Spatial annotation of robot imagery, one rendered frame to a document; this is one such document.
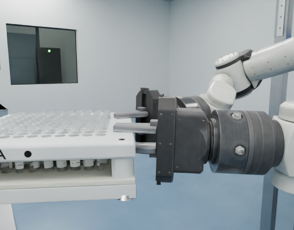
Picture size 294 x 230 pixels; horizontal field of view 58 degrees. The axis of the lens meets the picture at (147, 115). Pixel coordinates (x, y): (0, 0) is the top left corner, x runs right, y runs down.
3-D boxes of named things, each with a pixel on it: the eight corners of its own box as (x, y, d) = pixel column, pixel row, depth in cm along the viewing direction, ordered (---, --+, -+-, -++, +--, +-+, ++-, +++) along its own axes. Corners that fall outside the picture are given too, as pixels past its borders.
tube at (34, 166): (29, 186, 35) (23, 130, 33) (32, 182, 36) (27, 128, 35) (39, 185, 35) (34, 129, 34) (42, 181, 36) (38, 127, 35)
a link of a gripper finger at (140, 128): (116, 127, 39) (157, 128, 39) (112, 132, 36) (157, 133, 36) (116, 116, 39) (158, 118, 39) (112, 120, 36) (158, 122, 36)
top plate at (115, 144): (-87, 166, 29) (-89, 148, 29) (8, 123, 53) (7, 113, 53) (135, 159, 31) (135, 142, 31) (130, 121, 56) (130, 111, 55)
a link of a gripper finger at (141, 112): (111, 116, 49) (139, 114, 52) (120, 119, 46) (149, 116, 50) (111, 107, 48) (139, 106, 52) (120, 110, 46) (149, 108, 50)
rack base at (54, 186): (-80, 208, 30) (-83, 188, 30) (10, 148, 54) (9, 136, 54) (136, 198, 32) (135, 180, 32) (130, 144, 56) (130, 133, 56)
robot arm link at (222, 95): (207, 91, 58) (216, 73, 69) (189, 122, 63) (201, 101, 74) (234, 106, 57) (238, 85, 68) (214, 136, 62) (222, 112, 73)
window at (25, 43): (9, 86, 511) (3, 23, 492) (9, 86, 512) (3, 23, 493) (78, 83, 589) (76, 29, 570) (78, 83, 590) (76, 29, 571)
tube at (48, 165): (43, 185, 35) (38, 129, 34) (45, 181, 36) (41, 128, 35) (53, 185, 35) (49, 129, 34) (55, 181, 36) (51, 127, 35)
